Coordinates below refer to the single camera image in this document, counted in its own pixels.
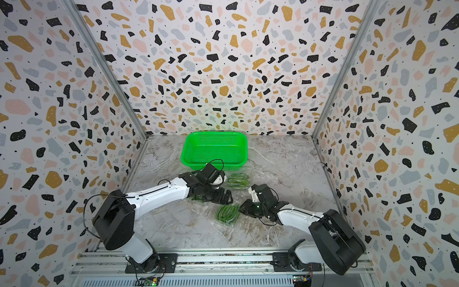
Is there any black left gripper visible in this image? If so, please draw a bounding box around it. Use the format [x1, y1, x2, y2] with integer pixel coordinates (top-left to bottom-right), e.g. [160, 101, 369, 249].
[202, 184, 237, 205]

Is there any green peppers bunch front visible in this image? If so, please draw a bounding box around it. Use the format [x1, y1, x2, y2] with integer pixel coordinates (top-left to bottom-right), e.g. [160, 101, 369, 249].
[215, 204, 240, 226]

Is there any green peppers bunch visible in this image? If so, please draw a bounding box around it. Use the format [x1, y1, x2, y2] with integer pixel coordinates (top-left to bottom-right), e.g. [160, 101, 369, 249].
[215, 204, 240, 226]
[227, 173, 251, 189]

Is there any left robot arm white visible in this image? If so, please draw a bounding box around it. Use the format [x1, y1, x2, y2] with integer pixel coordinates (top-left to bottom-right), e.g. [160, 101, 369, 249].
[92, 172, 233, 264]

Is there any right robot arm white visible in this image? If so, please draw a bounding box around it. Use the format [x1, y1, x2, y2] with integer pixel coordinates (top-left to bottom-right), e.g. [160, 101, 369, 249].
[239, 184, 366, 275]

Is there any green peppers bunch back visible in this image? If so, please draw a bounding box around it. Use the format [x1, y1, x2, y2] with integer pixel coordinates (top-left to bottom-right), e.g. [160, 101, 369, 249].
[227, 173, 251, 189]

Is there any clear clamshell container back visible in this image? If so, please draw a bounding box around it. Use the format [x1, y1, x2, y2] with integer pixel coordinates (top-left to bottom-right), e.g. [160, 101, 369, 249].
[224, 167, 253, 190]

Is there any green plastic basket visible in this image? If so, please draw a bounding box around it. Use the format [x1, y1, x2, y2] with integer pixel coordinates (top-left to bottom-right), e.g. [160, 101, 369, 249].
[180, 131, 248, 171]

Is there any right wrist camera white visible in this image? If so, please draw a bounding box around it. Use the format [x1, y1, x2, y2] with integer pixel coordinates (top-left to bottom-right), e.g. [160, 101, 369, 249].
[248, 187, 259, 203]

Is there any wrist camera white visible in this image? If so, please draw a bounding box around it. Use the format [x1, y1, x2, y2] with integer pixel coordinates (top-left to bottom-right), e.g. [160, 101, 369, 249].
[248, 187, 259, 203]
[200, 163, 227, 187]

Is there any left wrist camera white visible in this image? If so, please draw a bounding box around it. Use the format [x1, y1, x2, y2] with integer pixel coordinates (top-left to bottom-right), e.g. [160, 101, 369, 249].
[200, 163, 227, 187]

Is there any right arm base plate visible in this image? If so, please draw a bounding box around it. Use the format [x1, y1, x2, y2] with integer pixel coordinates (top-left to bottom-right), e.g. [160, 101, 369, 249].
[270, 252, 322, 273]

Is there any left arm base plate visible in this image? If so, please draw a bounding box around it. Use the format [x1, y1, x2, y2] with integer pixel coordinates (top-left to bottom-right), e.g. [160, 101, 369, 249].
[125, 253, 178, 274]

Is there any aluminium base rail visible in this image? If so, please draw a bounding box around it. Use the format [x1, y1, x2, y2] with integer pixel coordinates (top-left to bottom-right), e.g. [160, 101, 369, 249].
[69, 247, 375, 279]

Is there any aluminium corner post left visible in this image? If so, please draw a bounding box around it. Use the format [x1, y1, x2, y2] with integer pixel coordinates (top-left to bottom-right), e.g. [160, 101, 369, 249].
[62, 1, 148, 142]

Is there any aluminium corner post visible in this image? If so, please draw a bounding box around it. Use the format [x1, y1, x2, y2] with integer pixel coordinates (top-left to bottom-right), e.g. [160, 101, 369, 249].
[62, 1, 148, 142]
[311, 0, 380, 140]

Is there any aluminium corner post right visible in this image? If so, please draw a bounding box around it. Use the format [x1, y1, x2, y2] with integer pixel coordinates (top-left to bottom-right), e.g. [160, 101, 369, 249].
[311, 0, 380, 140]

